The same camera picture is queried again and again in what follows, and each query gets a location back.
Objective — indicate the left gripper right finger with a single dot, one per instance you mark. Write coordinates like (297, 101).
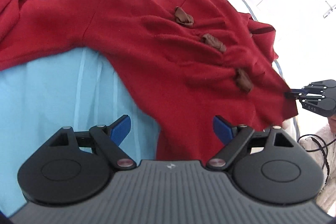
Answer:
(234, 139)

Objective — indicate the white fleece sleeve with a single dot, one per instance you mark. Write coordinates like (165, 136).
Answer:
(321, 147)

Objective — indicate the brown fabric rosette bottom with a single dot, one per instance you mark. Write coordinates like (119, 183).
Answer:
(243, 81)

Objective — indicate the red knit cardigan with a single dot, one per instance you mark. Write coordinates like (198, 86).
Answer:
(169, 72)

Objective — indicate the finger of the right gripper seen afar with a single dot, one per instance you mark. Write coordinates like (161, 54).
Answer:
(295, 93)

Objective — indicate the brown fabric rosette middle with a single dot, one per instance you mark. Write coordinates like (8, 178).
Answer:
(212, 41)

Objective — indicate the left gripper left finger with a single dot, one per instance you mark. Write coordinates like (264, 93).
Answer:
(107, 140)

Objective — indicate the brown fabric rosette top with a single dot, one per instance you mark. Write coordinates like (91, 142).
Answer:
(183, 18)

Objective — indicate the brown fabric rosette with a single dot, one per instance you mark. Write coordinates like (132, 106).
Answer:
(243, 81)
(212, 41)
(183, 18)

